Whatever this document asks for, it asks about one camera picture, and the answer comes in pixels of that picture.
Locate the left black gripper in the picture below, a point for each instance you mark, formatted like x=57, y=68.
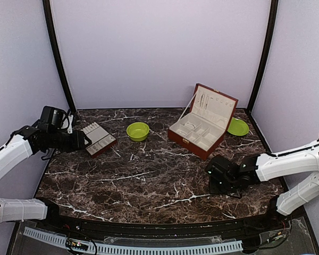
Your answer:
x=77, y=142

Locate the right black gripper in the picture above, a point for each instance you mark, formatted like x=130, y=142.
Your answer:
x=213, y=189

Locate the red jewelry tray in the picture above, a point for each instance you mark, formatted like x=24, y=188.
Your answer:
x=101, y=139

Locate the red jewelry box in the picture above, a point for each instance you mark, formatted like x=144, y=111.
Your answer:
x=204, y=122

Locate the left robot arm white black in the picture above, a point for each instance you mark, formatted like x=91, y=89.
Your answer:
x=22, y=144

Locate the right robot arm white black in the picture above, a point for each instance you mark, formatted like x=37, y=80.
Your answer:
x=264, y=167

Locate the green plate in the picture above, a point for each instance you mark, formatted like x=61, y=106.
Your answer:
x=238, y=127

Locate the green bowl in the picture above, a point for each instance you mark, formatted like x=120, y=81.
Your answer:
x=138, y=131

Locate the small circuit board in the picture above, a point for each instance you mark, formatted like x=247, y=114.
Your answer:
x=75, y=244

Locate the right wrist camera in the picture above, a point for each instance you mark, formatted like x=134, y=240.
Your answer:
x=218, y=166

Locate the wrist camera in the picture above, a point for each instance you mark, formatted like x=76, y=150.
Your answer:
x=54, y=120
x=218, y=166

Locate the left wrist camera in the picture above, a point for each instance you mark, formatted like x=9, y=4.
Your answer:
x=54, y=120

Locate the white slotted cable duct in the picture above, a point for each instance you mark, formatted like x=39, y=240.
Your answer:
x=129, y=246

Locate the right black frame post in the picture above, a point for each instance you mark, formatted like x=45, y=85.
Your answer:
x=264, y=55

